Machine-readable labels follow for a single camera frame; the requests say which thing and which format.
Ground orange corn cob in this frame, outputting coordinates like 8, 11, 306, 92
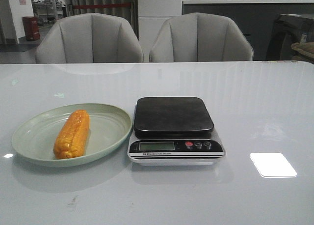
53, 110, 90, 159

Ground black silver kitchen scale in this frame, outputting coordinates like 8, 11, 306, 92
127, 97, 226, 166

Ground right grey upholstered chair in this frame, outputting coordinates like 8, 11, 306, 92
149, 13, 254, 63

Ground grey upholstered chair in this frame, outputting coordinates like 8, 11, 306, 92
149, 13, 254, 63
35, 13, 144, 64

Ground light green round plate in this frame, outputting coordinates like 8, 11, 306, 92
11, 103, 132, 168

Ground white cabinet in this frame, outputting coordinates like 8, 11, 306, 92
137, 0, 182, 62

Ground left grey upholstered chair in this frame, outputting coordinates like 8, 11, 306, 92
35, 13, 144, 64

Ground grey counter with white top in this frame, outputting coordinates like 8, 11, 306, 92
183, 0, 314, 60

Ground red trash bin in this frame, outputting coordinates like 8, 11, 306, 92
22, 16, 40, 41

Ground dark metal appliance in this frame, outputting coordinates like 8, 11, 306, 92
266, 14, 314, 60

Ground tan cushion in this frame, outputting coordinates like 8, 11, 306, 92
291, 42, 314, 64

